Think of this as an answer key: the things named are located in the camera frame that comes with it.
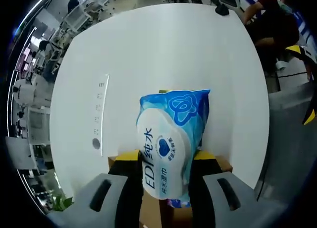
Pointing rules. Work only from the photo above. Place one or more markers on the table power socket strip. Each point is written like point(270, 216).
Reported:
point(100, 106)

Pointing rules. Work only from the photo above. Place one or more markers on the grey mesh office chair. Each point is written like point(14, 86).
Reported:
point(284, 143)

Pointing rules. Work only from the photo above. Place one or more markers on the soft blue white wipes pack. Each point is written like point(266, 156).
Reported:
point(168, 129)

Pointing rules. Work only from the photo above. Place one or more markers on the brown cardboard shoe box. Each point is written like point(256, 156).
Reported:
point(223, 166)

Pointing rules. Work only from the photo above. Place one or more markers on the potted green plant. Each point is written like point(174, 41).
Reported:
point(62, 204)

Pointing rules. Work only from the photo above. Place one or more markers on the small black object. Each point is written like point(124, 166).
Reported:
point(222, 10)

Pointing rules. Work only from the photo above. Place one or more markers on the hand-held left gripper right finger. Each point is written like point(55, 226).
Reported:
point(205, 168)

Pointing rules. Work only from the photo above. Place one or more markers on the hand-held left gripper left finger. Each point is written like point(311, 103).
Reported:
point(123, 188)

